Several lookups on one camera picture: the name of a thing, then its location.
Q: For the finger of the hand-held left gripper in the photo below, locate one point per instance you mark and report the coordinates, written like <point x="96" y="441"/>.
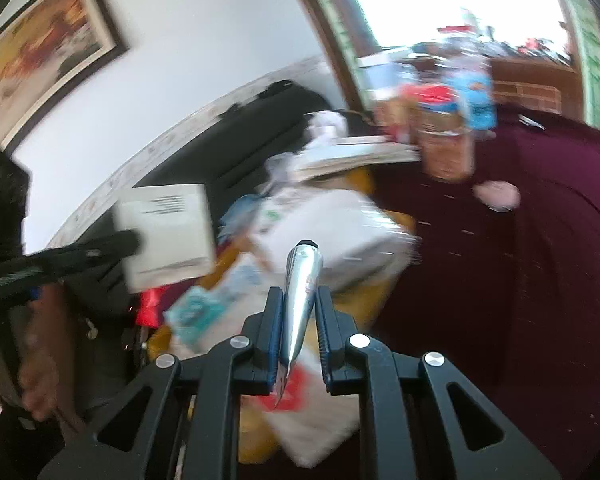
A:
<point x="90" y="250"/>

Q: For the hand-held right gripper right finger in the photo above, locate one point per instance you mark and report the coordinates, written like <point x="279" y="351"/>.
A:
<point x="322" y="330"/>

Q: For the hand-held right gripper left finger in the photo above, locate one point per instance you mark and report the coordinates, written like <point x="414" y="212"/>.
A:
<point x="276" y="330"/>

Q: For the silver tube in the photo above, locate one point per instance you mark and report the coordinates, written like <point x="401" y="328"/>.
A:
<point x="300" y="290"/>

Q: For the white box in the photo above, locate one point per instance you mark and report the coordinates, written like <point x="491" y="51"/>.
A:
<point x="380" y="75"/>
<point x="165" y="235"/>

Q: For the clear zip bag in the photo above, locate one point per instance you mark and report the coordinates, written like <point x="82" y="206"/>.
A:
<point x="340" y="230"/>

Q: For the yellow taped cardboard box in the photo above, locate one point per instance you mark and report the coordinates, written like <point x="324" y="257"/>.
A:
<point x="257" y="440"/>

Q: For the person's left hand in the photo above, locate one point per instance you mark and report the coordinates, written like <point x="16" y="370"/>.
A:
<point x="45" y="355"/>

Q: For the teal tissue pack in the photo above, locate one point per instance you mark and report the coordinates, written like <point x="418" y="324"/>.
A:
<point x="195" y="310"/>

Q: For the white paper bag red mark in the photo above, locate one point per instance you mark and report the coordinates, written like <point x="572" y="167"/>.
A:
<point x="320" y="425"/>

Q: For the black sofa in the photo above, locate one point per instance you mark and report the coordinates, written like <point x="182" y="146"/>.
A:
<point x="205" y="150"/>

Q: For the stack of papers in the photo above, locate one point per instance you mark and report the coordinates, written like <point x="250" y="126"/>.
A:
<point x="350" y="157"/>

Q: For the crumpled white mask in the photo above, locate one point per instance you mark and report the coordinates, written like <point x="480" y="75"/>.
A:
<point x="327" y="125"/>

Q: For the maroon tablecloth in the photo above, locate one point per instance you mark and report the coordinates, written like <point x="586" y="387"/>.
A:
<point x="530" y="285"/>

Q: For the pink label clear jar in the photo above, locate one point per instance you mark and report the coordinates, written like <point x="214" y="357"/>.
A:
<point x="445" y="155"/>

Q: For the pink fluffy ball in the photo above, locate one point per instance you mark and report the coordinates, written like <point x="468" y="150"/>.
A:
<point x="497" y="195"/>

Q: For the red lid small jar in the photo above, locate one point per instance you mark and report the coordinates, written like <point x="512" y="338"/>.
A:
<point x="432" y="95"/>

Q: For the blue pink carton box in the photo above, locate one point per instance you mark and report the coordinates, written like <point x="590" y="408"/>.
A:
<point x="475" y="100"/>

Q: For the bamboo painted panel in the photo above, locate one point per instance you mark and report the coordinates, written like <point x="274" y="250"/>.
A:
<point x="590" y="60"/>
<point x="337" y="25"/>

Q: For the wooden cabinet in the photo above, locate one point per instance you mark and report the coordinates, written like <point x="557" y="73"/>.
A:
<point x="530" y="90"/>

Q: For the row of cabinet ornaments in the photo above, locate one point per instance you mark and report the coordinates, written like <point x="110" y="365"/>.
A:
<point x="530" y="50"/>

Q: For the framed wall picture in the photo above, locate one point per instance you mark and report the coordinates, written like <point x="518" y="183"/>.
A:
<point x="40" y="45"/>

